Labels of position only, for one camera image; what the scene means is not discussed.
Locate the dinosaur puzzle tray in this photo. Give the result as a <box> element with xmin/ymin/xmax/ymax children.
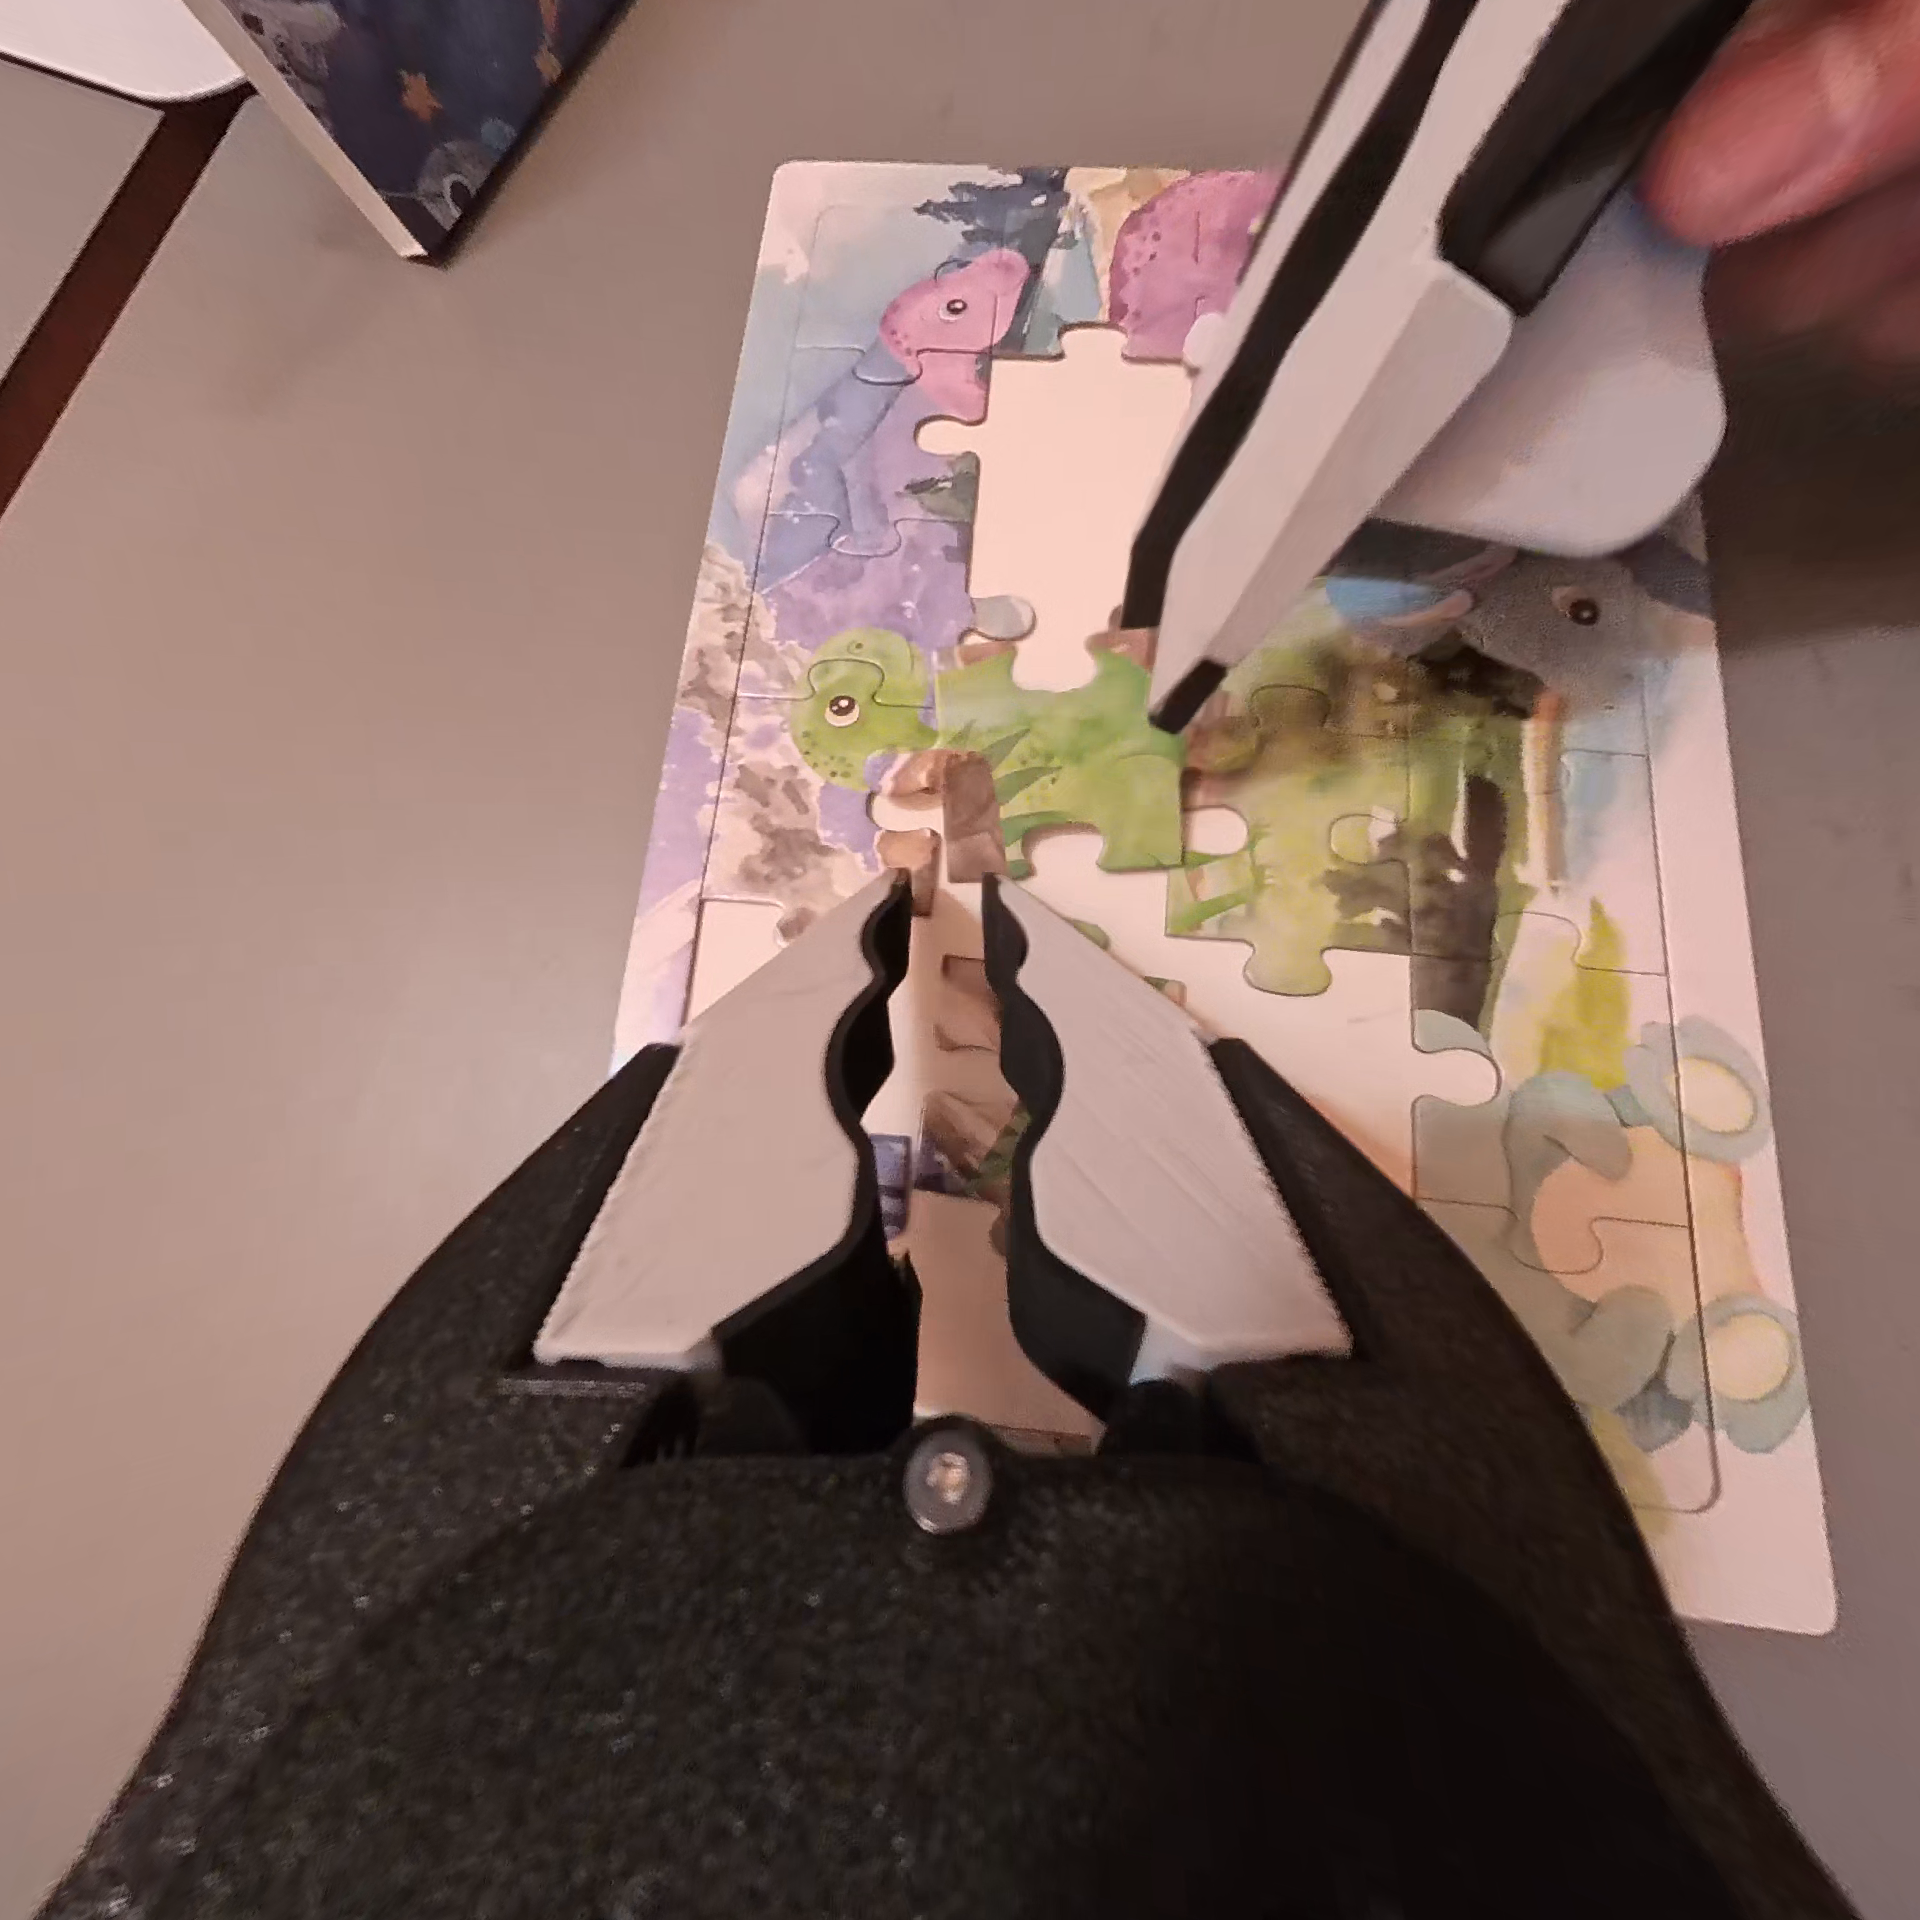
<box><xmin>615</xmin><ymin>159</ymin><xmax>1839</xmax><ymax>1636</ymax></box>

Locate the colourful puzzle box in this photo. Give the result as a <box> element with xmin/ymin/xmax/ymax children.
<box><xmin>224</xmin><ymin>0</ymin><xmax>634</xmax><ymax>269</ymax></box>

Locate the group of assembled puzzle pieces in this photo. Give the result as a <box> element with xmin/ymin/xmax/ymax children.
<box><xmin>1102</xmin><ymin>162</ymin><xmax>1720</xmax><ymax>1285</ymax></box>

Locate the white stand base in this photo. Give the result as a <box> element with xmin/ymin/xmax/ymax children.
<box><xmin>0</xmin><ymin>0</ymin><xmax>250</xmax><ymax>105</ymax></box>

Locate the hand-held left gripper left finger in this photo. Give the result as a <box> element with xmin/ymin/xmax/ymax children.
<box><xmin>534</xmin><ymin>871</ymin><xmax>914</xmax><ymax>1378</ymax></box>

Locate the grey desk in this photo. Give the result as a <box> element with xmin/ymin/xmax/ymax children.
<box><xmin>0</xmin><ymin>0</ymin><xmax>1920</xmax><ymax>1920</ymax></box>

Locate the blue purple puzzle piece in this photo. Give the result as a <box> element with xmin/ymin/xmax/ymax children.
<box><xmin>757</xmin><ymin>353</ymin><xmax>984</xmax><ymax>565</ymax></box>

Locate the green grass puzzle piece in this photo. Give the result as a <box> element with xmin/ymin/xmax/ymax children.
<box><xmin>1175</xmin><ymin>803</ymin><xmax>1423</xmax><ymax>1001</ymax></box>

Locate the green and brown puzzle piece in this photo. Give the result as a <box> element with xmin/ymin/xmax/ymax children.
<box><xmin>911</xmin><ymin>901</ymin><xmax>1040</xmax><ymax>1209</ymax></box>

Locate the person's right hand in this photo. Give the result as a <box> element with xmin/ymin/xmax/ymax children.
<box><xmin>1638</xmin><ymin>0</ymin><xmax>1920</xmax><ymax>249</ymax></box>

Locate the pink dinosaur head puzzle piece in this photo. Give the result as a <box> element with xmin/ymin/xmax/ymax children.
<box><xmin>853</xmin><ymin>172</ymin><xmax>1058</xmax><ymax>429</ymax></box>

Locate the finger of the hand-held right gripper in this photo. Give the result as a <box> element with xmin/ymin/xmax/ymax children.
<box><xmin>1149</xmin><ymin>0</ymin><xmax>1580</xmax><ymax>733</ymax></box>
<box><xmin>1121</xmin><ymin>0</ymin><xmax>1444</xmax><ymax>628</ymax></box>

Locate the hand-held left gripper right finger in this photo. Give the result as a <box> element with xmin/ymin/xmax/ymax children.
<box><xmin>982</xmin><ymin>874</ymin><xmax>1354</xmax><ymax>1455</ymax></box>

